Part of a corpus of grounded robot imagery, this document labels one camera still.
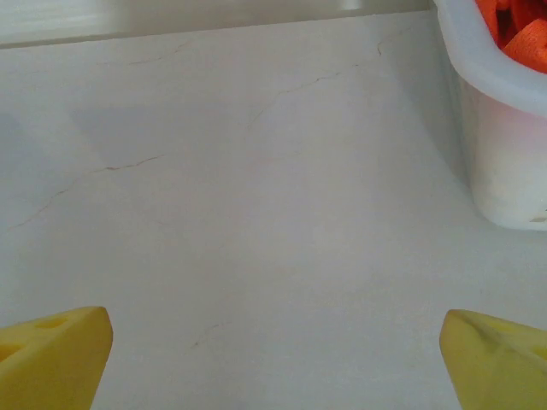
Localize orange t-shirt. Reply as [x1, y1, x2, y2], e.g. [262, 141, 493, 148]
[474, 0, 547, 74]

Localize white plastic basket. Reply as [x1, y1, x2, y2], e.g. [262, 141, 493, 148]
[432, 0, 547, 232]

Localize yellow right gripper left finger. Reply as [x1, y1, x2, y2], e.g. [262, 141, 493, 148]
[0, 305, 115, 410]

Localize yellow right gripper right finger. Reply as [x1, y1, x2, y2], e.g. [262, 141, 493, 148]
[439, 308, 547, 410]

